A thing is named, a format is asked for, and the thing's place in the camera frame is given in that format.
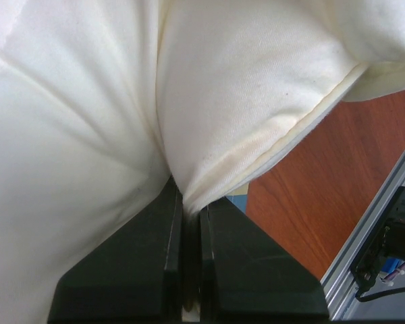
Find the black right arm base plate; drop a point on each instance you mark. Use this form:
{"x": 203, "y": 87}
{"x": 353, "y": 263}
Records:
{"x": 386, "y": 240}

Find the aluminium front rail frame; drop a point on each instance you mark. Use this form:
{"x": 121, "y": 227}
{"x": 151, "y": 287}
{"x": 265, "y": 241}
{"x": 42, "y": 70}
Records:
{"x": 338, "y": 282}

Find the cream white pillow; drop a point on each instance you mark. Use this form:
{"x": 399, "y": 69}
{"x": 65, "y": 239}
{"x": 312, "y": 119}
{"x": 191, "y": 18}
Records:
{"x": 101, "y": 102}

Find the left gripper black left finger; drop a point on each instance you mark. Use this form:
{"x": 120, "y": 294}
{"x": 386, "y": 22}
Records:
{"x": 134, "y": 275}

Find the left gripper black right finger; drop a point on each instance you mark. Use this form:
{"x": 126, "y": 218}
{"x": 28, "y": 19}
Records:
{"x": 247, "y": 276}

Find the blue beige white patchwork pillowcase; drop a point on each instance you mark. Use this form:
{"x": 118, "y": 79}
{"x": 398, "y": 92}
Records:
{"x": 239, "y": 197}

